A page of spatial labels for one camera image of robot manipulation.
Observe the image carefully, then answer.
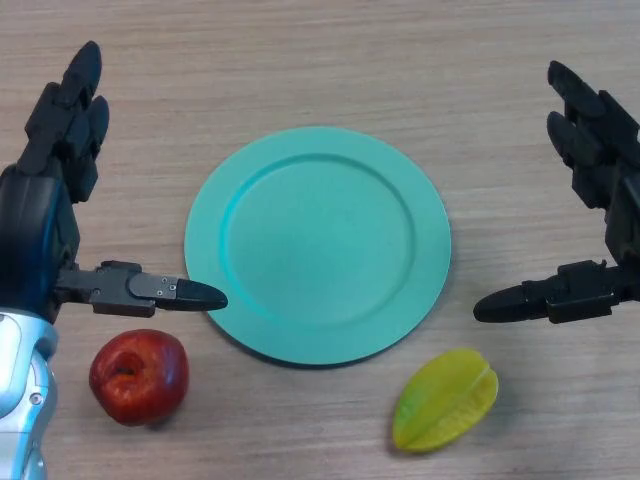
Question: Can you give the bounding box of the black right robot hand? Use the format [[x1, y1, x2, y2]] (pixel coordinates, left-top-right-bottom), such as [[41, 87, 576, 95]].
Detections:
[[472, 59, 640, 325]]

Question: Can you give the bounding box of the teal round plate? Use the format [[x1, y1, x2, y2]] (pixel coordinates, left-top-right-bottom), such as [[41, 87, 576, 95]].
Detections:
[[183, 125, 453, 370]]

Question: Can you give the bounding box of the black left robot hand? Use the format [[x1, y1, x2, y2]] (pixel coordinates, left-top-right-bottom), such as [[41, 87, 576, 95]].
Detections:
[[0, 40, 230, 326]]

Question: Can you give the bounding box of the yellow starfruit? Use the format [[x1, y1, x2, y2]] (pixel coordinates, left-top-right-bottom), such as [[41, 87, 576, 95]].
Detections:
[[391, 348, 500, 455]]

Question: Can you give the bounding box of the red apple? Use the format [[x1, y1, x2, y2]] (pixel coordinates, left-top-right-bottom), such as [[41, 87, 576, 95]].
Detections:
[[88, 328, 191, 427]]

